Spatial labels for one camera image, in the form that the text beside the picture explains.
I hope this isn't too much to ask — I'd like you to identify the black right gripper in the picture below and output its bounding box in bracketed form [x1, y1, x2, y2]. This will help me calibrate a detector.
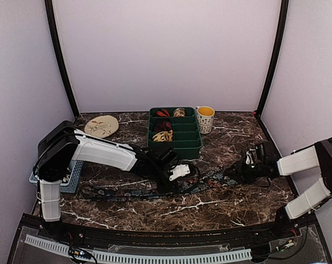
[225, 158, 266, 185]

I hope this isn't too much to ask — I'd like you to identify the dark floral necktie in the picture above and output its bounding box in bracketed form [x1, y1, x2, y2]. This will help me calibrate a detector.
[79, 164, 239, 202]

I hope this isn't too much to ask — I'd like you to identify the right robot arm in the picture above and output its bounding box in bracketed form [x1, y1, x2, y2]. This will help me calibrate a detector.
[224, 137, 332, 239]

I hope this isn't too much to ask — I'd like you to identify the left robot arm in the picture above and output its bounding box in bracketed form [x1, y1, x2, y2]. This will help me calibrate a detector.
[32, 120, 191, 240]

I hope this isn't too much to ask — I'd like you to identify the yellow patterned rolled tie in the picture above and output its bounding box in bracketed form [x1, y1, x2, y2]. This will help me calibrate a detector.
[152, 130, 173, 142]

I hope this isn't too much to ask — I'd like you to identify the maroon navy striped rolled tie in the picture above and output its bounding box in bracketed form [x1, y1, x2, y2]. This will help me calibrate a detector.
[153, 120, 172, 132]

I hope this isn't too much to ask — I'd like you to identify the green compartment organizer tray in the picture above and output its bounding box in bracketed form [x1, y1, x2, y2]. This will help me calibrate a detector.
[148, 107, 203, 160]

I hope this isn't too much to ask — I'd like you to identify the red navy striped rolled tie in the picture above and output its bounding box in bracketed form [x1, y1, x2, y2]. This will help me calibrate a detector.
[154, 108, 170, 117]

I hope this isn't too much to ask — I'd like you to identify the floral cream rolled tie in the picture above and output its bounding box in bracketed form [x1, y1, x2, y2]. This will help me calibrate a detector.
[173, 108, 187, 117]

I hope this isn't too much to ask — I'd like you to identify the round bird-pattern plate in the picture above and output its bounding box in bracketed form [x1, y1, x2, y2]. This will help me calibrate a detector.
[84, 115, 119, 139]

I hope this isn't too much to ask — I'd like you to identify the white mug yellow inside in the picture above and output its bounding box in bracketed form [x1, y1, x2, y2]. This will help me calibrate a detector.
[195, 106, 215, 134]

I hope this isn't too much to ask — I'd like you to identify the light blue plastic basket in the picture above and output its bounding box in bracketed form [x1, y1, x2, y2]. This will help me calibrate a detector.
[29, 159, 85, 193]

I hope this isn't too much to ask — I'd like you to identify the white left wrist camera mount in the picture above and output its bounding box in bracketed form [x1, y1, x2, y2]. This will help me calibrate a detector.
[169, 164, 191, 182]

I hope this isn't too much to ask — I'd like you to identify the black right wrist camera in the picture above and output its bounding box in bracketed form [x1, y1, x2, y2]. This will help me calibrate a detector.
[255, 141, 279, 165]

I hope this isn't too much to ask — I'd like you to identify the black front rail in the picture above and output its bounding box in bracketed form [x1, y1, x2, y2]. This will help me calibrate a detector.
[17, 213, 317, 249]

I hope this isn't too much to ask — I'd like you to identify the white slotted cable duct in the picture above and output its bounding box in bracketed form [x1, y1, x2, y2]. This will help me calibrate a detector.
[24, 234, 252, 264]

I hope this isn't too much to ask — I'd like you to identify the right black frame post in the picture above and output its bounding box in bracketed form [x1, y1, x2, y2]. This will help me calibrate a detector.
[255, 0, 289, 119]

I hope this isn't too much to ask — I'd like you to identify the black frame post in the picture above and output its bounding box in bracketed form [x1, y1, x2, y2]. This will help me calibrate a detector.
[44, 0, 80, 119]
[255, 0, 289, 119]

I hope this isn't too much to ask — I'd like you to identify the left black frame post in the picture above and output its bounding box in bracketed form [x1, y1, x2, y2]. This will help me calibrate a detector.
[44, 0, 80, 119]

